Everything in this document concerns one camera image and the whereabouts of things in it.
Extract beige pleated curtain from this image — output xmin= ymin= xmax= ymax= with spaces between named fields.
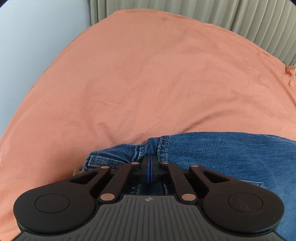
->
xmin=89 ymin=0 xmax=295 ymax=65

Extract blue denim jeans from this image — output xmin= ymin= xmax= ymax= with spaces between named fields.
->
xmin=82 ymin=132 xmax=295 ymax=240

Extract orange bed sheet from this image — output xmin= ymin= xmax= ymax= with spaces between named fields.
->
xmin=1 ymin=9 xmax=295 ymax=240

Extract tan drawstring of jeans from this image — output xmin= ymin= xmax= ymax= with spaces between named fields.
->
xmin=73 ymin=169 xmax=81 ymax=176

